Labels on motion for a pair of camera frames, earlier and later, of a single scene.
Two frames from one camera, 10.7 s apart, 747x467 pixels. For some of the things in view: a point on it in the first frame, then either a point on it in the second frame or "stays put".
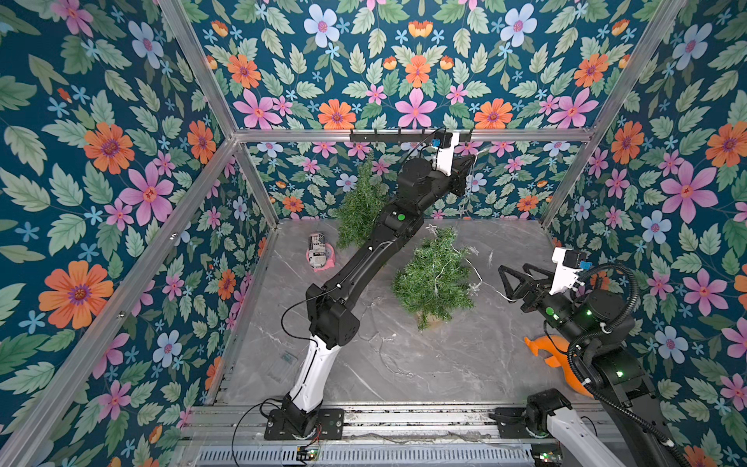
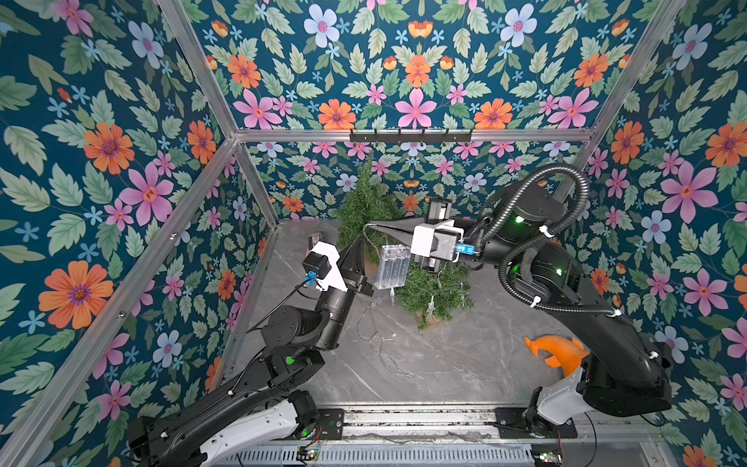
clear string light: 474,263 to 393,269
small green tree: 435,281 stays put
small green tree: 361,214 stays put
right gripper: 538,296 to 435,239
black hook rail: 405,137 stays put
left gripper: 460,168 to 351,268
